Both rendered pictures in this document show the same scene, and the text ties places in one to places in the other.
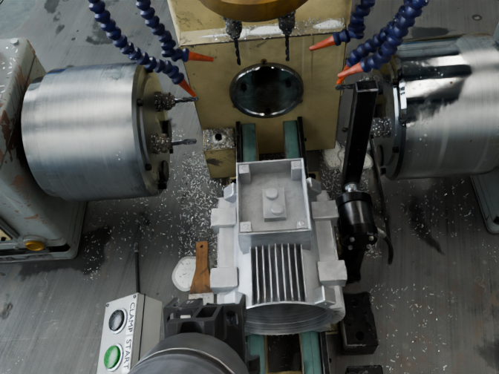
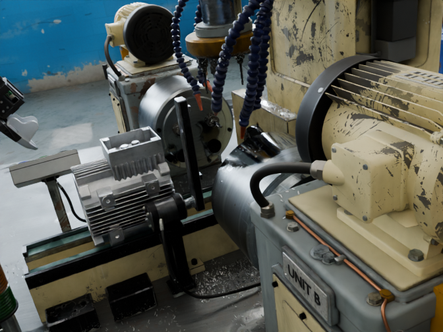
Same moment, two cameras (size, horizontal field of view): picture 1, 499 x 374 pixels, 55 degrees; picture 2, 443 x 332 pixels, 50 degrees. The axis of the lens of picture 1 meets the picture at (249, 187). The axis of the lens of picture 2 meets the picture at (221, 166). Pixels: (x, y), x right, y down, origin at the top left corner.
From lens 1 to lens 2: 1.03 m
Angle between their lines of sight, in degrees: 54
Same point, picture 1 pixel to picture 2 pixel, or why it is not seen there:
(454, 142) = (229, 199)
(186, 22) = (270, 97)
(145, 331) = (59, 161)
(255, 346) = (85, 234)
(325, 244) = (125, 188)
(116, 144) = (155, 107)
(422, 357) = not seen: outside the picture
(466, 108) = (244, 176)
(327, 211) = (147, 178)
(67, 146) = (147, 99)
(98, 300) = not seen: hidden behind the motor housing
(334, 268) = (105, 192)
